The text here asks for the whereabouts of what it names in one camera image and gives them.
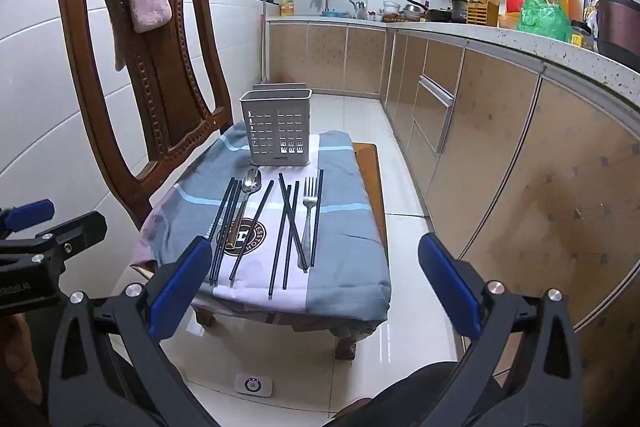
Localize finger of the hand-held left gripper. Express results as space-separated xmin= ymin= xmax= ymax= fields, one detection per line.
xmin=0 ymin=199 xmax=56 ymax=238
xmin=0 ymin=210 xmax=109 ymax=274

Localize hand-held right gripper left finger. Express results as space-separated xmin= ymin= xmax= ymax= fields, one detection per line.
xmin=47 ymin=237 xmax=217 ymax=427

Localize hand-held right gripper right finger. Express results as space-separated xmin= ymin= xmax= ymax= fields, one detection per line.
xmin=418 ymin=232 xmax=587 ymax=427

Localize dark clothing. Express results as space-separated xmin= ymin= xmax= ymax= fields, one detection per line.
xmin=320 ymin=361 xmax=506 ymax=427

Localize wooden chopstick box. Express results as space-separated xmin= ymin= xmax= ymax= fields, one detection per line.
xmin=467 ymin=0 xmax=500 ymax=26

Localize carved wooden chair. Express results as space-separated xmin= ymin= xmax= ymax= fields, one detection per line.
xmin=54 ymin=0 xmax=388 ymax=362

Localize dark rice cooker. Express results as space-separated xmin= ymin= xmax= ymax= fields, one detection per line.
xmin=597 ymin=0 xmax=640 ymax=72

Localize metal fork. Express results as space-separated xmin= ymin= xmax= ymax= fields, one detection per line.
xmin=295 ymin=177 xmax=319 ymax=270

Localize black frying pan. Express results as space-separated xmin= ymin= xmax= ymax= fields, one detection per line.
xmin=405 ymin=0 xmax=451 ymax=22

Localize grey blue printed blanket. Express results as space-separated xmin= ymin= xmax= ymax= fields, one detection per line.
xmin=131 ymin=127 xmax=392 ymax=323

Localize kitchen cabinets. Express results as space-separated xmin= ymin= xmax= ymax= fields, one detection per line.
xmin=265 ymin=14 xmax=640 ymax=388

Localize grey perforated utensil holder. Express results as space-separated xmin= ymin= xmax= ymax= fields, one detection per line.
xmin=239 ymin=89 xmax=321 ymax=168

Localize white round-button floor device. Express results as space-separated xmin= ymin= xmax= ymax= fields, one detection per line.
xmin=234 ymin=373 xmax=273 ymax=400

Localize green plastic bag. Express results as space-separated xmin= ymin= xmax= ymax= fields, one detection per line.
xmin=517 ymin=0 xmax=571 ymax=42

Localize metal spoon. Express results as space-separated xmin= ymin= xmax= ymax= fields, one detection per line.
xmin=222 ymin=167 xmax=263 ymax=255

